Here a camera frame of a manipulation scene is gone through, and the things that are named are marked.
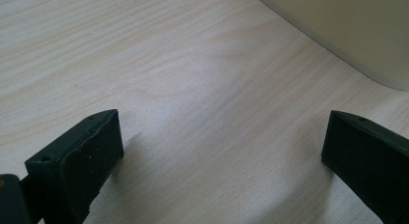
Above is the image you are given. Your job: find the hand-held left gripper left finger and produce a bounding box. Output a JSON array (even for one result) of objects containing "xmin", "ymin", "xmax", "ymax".
[{"xmin": 24, "ymin": 108, "xmax": 125, "ymax": 224}]

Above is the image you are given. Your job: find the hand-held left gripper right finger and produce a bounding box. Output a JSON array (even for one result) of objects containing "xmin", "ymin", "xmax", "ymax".
[{"xmin": 320, "ymin": 109, "xmax": 409, "ymax": 224}]

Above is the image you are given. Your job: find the cream smiley face trash bin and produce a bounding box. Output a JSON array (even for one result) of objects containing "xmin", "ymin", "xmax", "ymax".
[{"xmin": 249, "ymin": 0, "xmax": 409, "ymax": 93}]

